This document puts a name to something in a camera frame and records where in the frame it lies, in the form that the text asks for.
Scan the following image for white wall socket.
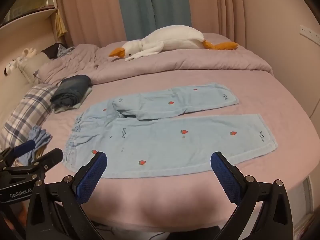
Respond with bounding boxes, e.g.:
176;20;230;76
299;25;320;43

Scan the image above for beige pillow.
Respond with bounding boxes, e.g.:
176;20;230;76
18;54;52;85

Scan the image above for light blue strawberry pants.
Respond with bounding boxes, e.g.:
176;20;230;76
62;82;278;179

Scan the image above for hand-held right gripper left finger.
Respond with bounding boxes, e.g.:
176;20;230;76
25;151;108;240

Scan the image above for pink curtain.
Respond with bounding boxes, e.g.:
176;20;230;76
56;0;247;49

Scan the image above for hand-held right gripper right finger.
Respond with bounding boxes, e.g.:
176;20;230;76
210;151;294;240

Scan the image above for small white plush toy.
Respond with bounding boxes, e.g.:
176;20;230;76
21;47;38;60
3;58;23;77

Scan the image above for purple quilt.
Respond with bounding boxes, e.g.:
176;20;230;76
39;32;274;85

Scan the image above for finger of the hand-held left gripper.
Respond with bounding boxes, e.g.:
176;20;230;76
0;139;36;167
5;148;64;180

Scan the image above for yellow hanging cloth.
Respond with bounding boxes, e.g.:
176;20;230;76
54;9;68;38

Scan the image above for dark crumpled clothing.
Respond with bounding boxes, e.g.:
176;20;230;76
41;42;76;61

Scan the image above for plaid pillow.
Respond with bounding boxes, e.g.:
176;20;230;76
0;84;59;150

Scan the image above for crumpled blue cloth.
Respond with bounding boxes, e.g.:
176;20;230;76
15;126;53;166

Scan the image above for teal curtain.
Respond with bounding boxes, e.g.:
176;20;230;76
115;0;190;42

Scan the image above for white goose plush toy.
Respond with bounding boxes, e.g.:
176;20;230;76
108;25;239;62

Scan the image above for folded dark jeans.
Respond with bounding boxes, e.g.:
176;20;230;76
49;74;92;109

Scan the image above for cream wall shelf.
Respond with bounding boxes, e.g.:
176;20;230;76
0;0;59;30

